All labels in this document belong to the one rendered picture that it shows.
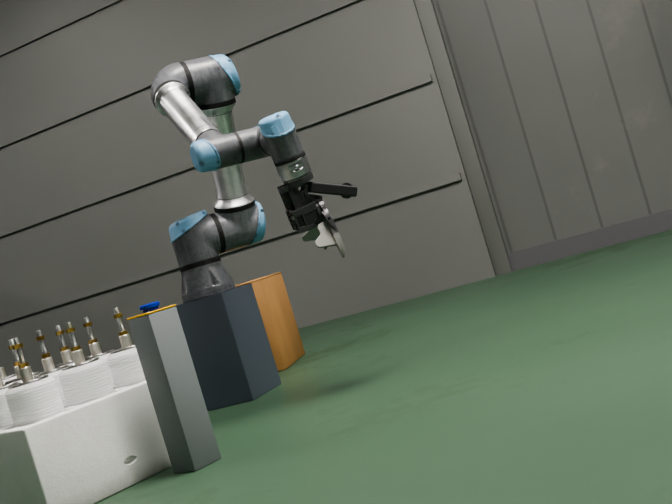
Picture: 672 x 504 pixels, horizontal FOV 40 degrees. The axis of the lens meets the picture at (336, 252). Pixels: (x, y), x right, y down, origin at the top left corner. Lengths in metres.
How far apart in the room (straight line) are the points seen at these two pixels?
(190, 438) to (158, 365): 0.15
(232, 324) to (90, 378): 0.68
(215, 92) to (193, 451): 1.06
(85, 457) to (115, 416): 0.10
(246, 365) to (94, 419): 0.74
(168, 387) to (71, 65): 3.36
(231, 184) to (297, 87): 1.83
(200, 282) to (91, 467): 0.83
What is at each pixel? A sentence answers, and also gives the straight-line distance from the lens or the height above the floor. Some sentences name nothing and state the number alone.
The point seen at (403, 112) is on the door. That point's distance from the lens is 4.13.
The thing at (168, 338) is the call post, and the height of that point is 0.26.
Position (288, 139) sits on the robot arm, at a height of 0.59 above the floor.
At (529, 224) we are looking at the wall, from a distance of 4.07.
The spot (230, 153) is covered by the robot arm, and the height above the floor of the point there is 0.61.
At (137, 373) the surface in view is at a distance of 1.94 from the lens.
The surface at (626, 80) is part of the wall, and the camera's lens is 4.01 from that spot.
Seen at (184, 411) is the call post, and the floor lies 0.11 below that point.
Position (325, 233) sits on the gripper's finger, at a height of 0.37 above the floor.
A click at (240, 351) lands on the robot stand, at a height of 0.13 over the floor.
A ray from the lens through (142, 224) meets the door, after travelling 4.75.
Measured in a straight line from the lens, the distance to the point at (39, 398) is 1.82.
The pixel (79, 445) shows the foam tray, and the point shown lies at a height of 0.11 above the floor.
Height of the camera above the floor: 0.34
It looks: level
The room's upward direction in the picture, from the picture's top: 17 degrees counter-clockwise
